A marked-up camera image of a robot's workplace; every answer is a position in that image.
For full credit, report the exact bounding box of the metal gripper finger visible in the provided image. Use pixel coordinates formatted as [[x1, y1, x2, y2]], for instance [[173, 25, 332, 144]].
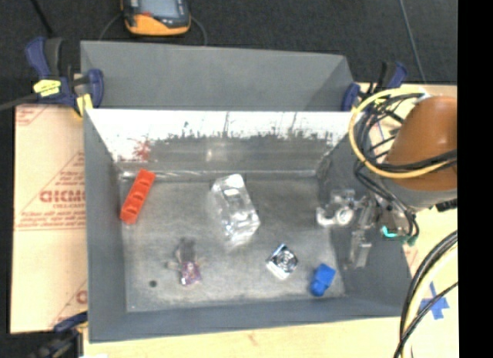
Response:
[[315, 189, 358, 229], [347, 230, 373, 269]]

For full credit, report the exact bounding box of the blue plastic toy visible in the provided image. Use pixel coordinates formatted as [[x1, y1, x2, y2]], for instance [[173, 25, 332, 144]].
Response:
[[309, 263, 337, 297]]

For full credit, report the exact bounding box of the clear plastic box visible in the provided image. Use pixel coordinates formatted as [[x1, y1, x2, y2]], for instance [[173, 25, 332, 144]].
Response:
[[207, 172, 262, 246]]

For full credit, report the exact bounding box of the grey metal bin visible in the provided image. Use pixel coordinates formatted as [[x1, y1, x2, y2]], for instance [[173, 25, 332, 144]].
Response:
[[79, 39, 415, 344]]

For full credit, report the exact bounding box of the grey and purple toy figure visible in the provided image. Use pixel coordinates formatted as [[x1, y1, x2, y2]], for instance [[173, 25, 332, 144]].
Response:
[[166, 236, 207, 287]]

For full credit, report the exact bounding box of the orange-red ribbed plastic block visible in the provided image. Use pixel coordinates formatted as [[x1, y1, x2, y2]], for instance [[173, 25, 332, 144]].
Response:
[[119, 168, 156, 226]]

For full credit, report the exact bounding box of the brown cardboard board red print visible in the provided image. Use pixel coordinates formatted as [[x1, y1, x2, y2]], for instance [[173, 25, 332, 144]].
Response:
[[9, 103, 90, 335]]

